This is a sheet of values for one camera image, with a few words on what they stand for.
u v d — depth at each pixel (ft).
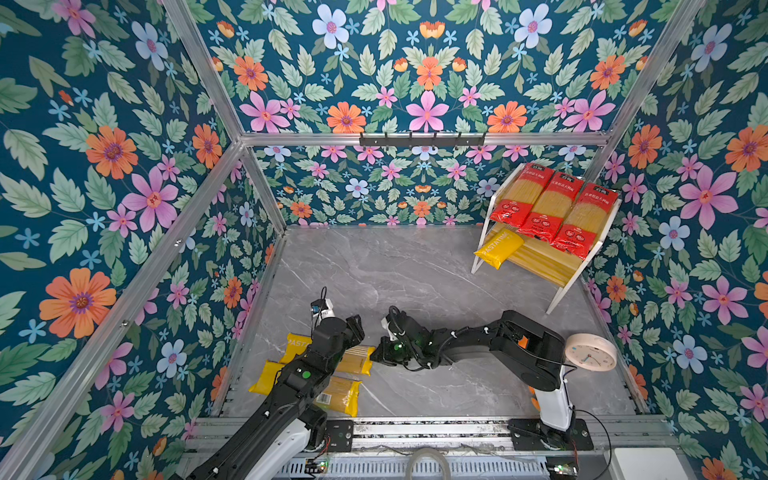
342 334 2.04
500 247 3.01
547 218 2.41
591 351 2.59
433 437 2.46
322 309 2.28
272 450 1.80
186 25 2.27
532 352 1.69
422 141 3.06
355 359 2.85
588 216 2.46
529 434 2.33
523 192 2.63
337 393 2.58
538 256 2.98
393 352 2.54
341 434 2.42
